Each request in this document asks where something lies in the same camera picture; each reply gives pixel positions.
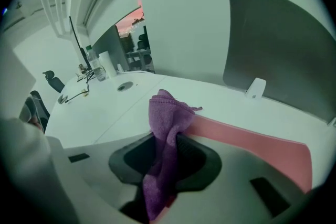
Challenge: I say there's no black power cable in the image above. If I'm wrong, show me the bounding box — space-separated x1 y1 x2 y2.
64 70 95 103

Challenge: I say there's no black office chair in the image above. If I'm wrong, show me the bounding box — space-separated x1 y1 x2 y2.
29 90 51 135
42 70 66 94

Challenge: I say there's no tangle of thin wires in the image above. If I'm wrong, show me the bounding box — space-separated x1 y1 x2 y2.
75 64 92 83

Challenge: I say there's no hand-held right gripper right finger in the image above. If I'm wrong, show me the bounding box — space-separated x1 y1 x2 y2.
175 133 223 192

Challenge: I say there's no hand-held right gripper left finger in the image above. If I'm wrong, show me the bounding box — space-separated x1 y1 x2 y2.
108 132 156 185

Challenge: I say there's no round desk cable grommet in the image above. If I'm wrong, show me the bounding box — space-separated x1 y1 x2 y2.
116 81 135 92

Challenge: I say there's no pink rectangular mat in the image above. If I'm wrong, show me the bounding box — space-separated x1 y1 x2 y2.
183 114 313 194

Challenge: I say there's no clear bottle green cap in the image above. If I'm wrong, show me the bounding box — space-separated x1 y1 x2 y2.
85 45 108 82

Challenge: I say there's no purple cloth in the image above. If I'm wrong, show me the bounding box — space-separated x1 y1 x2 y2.
142 88 204 221

